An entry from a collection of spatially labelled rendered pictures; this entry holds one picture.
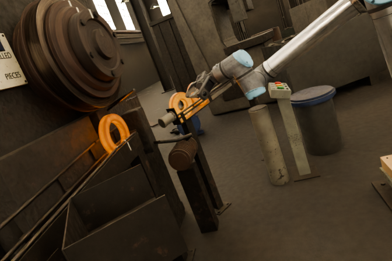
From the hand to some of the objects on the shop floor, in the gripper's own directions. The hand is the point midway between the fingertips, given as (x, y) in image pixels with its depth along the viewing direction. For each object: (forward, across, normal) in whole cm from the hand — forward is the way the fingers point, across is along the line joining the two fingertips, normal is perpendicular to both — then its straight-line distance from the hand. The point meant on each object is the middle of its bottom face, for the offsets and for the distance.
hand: (187, 97), depth 139 cm
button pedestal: (-11, -96, -10) cm, 98 cm away
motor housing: (+34, -63, +32) cm, 78 cm away
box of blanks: (-6, -177, -177) cm, 251 cm away
